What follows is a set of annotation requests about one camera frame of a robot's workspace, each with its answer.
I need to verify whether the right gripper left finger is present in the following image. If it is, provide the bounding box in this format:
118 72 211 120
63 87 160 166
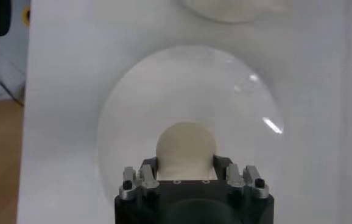
119 156 160 201

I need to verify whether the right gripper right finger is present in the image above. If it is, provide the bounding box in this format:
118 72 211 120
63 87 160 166
213 155 270 200

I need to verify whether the white steamed baozi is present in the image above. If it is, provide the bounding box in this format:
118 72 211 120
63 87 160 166
155 121 218 181

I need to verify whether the thin black cable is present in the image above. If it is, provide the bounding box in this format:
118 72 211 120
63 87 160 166
0 68 25 108

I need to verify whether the white round plate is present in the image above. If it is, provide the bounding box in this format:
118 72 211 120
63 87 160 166
96 45 285 208

